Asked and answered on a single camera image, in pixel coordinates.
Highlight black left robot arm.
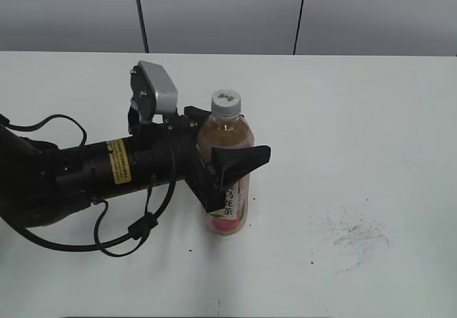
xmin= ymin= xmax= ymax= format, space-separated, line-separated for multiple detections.
xmin=1 ymin=106 xmax=271 ymax=228

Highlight white bottle cap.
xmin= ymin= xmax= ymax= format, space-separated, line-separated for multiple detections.
xmin=211 ymin=89 xmax=241 ymax=118

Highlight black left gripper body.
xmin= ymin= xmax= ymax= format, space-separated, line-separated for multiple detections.
xmin=132 ymin=113 xmax=225 ymax=214

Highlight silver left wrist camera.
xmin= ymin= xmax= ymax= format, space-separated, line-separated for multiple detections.
xmin=131 ymin=61 xmax=178 ymax=124

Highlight peach oolong tea bottle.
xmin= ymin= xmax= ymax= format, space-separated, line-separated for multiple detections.
xmin=196 ymin=112 xmax=256 ymax=237

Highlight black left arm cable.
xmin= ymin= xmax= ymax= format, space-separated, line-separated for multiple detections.
xmin=0 ymin=114 xmax=177 ymax=258

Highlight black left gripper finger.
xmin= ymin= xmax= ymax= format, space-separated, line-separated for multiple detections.
xmin=211 ymin=145 xmax=271 ymax=189
xmin=184 ymin=106 xmax=211 ymax=119

